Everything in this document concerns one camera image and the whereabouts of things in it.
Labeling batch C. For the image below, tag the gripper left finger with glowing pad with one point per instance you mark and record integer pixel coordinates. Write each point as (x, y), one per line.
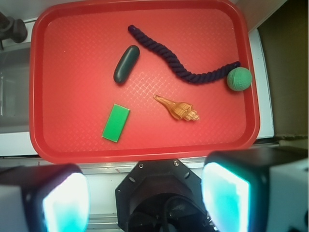
(48, 198)

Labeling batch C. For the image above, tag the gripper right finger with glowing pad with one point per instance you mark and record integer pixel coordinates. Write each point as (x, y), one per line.
(257, 190)

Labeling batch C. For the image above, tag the green foam ball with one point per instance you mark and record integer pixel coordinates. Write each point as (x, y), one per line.
(239, 79)

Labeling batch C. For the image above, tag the orange spiral seashell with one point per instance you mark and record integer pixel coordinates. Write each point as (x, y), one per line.
(178, 110)

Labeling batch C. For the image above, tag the bright green rectangular block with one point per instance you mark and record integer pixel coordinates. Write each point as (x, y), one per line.
(115, 123)

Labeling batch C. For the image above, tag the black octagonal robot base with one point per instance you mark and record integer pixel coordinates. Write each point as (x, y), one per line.
(161, 196)

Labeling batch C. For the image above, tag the dark brown clamp knob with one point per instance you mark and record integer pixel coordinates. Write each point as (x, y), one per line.
(14, 29)

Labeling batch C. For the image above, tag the red plastic tray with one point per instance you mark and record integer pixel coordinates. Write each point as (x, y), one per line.
(75, 48)

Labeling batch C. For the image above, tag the dark green capsule object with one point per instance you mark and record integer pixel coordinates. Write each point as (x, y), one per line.
(126, 64)

